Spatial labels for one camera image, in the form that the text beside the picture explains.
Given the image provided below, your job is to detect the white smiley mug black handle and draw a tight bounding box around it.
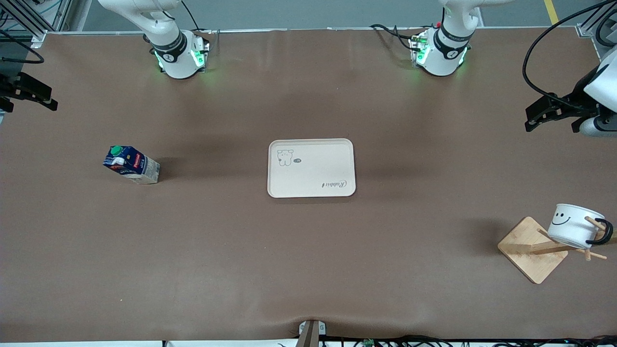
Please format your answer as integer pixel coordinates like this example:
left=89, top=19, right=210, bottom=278
left=547, top=203, right=614, bottom=250

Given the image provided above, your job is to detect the blue milk carton green cap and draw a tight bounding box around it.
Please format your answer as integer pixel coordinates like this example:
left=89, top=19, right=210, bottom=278
left=102, top=145, right=161, bottom=185

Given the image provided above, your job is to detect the cream rectangular tray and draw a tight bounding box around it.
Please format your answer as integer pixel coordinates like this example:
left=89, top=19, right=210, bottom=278
left=267, top=138, right=357, bottom=199

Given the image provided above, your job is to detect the wooden mug tree stand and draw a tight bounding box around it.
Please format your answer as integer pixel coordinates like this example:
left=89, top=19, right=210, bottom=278
left=497, top=216, right=617, bottom=285

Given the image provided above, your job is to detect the brown table mat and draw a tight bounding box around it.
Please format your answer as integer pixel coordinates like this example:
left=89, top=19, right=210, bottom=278
left=0, top=28, right=617, bottom=344

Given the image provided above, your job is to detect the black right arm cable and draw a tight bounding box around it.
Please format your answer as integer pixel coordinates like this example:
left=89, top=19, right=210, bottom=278
left=0, top=29, right=45, bottom=65

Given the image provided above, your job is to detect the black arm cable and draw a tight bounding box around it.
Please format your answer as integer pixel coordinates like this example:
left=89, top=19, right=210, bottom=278
left=0, top=29, right=45, bottom=65
left=523, top=0, right=617, bottom=105

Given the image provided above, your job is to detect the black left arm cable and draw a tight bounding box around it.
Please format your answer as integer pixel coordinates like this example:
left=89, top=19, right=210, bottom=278
left=523, top=0, right=617, bottom=105

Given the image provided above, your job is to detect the aluminium frame corner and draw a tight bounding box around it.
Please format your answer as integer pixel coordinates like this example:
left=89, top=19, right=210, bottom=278
left=0, top=0, right=74, bottom=50
left=576, top=0, right=617, bottom=61

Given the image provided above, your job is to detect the black right base cable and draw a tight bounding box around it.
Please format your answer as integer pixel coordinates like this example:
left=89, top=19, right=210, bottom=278
left=180, top=0, right=215, bottom=37

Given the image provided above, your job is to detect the black base cable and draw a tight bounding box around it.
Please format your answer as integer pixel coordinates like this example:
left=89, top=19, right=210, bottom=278
left=370, top=24, right=419, bottom=52
left=180, top=0, right=215, bottom=37

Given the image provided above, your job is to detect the black left base cable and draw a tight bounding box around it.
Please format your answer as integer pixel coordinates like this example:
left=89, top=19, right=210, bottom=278
left=370, top=24, right=419, bottom=52

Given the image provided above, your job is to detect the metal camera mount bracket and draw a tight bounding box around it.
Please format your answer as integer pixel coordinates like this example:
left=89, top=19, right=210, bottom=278
left=297, top=320, right=327, bottom=347

